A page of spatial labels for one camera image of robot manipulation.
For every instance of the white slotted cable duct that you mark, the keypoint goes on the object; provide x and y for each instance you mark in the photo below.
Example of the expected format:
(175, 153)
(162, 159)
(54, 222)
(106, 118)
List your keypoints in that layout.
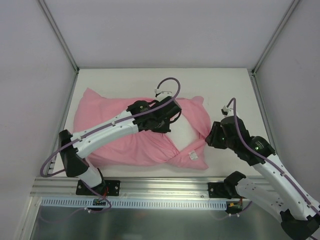
(127, 203)

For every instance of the aluminium mounting rail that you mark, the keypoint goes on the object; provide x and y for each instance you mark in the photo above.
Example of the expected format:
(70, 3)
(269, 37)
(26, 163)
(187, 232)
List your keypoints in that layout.
(174, 188)

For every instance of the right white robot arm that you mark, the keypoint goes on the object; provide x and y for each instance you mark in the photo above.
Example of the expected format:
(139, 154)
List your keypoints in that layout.
(297, 212)

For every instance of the right aluminium frame post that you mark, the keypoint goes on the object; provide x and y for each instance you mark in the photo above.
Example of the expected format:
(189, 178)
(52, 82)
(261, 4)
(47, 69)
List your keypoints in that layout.
(276, 34)

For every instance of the left aluminium frame post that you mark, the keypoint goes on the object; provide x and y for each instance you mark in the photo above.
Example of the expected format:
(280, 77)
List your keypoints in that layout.
(57, 32)

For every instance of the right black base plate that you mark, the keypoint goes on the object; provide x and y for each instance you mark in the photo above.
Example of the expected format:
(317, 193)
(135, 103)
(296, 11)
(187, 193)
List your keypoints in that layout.
(219, 190)

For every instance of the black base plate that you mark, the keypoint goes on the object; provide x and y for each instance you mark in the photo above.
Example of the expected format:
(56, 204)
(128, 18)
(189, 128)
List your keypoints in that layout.
(219, 190)
(108, 188)

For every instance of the aluminium frame post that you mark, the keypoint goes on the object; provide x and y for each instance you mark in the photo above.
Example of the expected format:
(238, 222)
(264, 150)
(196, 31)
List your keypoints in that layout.
(57, 32)
(276, 34)

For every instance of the pink pillowcase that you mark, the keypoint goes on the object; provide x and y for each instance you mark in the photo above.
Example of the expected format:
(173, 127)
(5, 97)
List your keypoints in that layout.
(145, 148)

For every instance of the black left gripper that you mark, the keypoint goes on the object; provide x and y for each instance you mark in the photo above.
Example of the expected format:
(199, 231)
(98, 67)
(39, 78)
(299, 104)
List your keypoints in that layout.
(172, 118)

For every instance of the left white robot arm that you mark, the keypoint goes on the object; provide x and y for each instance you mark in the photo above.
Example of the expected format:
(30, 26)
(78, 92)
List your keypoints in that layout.
(75, 147)

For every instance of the white pillow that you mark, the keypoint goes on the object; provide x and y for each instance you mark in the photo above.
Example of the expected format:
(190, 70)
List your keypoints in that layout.
(182, 134)

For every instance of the white care label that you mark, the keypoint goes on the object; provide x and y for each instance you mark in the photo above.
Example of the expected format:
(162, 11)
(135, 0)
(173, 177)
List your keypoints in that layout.
(193, 155)

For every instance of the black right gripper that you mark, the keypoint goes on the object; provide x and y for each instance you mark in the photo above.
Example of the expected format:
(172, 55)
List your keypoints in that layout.
(214, 134)

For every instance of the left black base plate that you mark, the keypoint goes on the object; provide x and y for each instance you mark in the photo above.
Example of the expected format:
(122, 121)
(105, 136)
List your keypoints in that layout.
(108, 188)

